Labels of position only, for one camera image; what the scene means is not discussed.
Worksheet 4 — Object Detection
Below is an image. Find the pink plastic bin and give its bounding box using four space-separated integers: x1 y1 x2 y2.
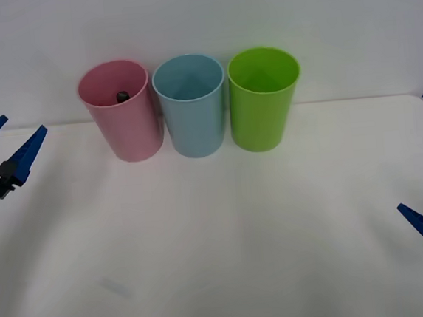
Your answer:
75 55 167 168

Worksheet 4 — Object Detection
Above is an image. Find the green plastic bin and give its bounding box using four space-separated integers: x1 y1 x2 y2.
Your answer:
224 44 309 154

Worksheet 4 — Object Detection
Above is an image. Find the pale blue plastic bin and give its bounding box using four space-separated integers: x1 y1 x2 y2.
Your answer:
149 51 232 162

